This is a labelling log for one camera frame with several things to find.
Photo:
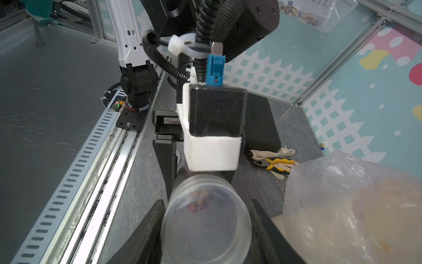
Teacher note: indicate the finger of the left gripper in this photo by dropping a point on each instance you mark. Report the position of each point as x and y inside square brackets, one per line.
[165, 150]

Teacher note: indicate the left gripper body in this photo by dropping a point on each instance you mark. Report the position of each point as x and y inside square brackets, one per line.
[167, 125]

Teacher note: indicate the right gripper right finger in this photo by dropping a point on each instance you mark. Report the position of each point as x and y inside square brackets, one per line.
[268, 245]

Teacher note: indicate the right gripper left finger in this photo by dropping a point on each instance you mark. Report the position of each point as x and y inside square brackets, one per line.
[144, 245]

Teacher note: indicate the clear tea jar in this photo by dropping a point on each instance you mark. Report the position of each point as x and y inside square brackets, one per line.
[219, 234]

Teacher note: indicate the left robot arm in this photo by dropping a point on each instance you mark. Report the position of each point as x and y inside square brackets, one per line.
[237, 24]

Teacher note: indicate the rose buds in middle jar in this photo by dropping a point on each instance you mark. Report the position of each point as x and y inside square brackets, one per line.
[201, 200]

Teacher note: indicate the clear plastic bin liner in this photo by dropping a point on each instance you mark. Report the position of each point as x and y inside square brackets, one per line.
[341, 171]

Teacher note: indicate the white yellow work gloves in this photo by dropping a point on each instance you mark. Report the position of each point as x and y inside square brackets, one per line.
[277, 163]

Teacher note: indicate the black plastic tool case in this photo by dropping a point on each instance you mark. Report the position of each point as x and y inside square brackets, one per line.
[260, 129]

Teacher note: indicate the beige trash bin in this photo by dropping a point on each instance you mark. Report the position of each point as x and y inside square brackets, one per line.
[381, 224]

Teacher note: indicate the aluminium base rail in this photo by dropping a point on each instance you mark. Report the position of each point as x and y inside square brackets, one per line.
[74, 225]

